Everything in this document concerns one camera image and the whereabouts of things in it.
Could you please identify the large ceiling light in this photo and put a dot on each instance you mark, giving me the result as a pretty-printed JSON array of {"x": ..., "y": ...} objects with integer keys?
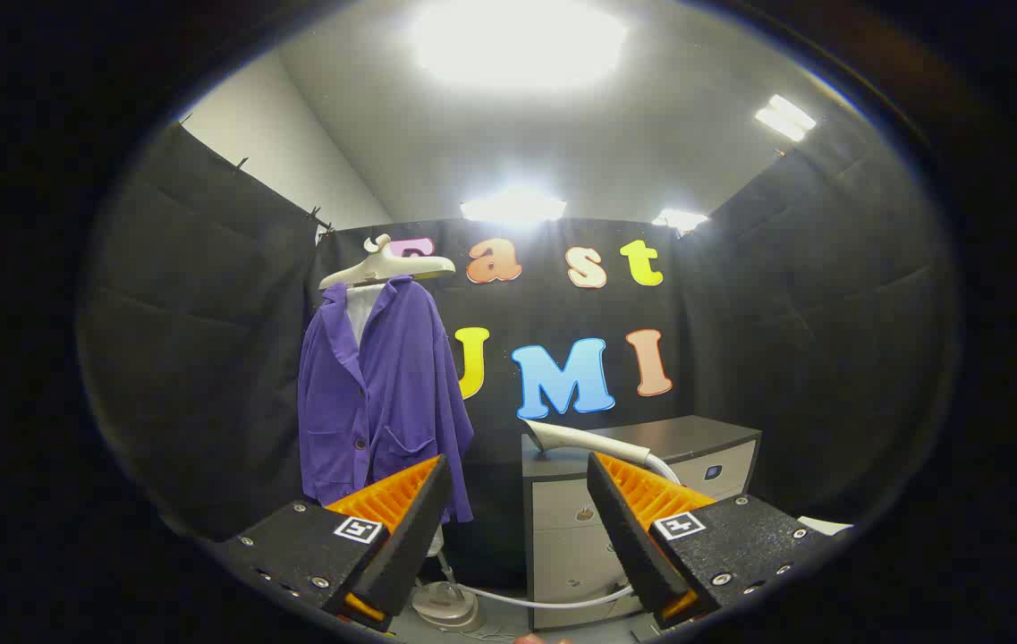
[{"x": 517, "y": 40}]

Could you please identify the purple jacket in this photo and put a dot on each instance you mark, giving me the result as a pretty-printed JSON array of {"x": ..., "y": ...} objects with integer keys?
[{"x": 392, "y": 385}]

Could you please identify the white garment steamer head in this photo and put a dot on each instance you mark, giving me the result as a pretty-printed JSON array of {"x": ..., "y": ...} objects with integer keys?
[{"x": 580, "y": 438}]

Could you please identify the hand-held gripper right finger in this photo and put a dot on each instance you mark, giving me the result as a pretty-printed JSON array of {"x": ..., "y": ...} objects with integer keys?
[{"x": 624, "y": 537}]

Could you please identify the white paper sheet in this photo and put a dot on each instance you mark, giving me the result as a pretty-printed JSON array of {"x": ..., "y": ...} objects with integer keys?
[{"x": 826, "y": 526}]

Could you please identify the grey cabinet with dark top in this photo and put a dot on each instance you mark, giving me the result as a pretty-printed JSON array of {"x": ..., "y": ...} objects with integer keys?
[{"x": 562, "y": 537}]

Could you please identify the white clothes hanger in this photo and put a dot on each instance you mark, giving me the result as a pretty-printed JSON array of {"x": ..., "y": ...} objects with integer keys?
[{"x": 383, "y": 266}]

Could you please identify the white garment steamer base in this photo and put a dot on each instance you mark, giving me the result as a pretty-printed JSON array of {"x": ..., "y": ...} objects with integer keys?
[{"x": 445, "y": 608}]

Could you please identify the ceiling light panel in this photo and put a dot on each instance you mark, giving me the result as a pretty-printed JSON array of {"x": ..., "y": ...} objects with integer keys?
[
  {"x": 785, "y": 117},
  {"x": 680, "y": 220},
  {"x": 512, "y": 208}
]

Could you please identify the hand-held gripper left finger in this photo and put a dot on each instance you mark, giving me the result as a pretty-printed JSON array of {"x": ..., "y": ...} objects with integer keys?
[{"x": 410, "y": 546}]

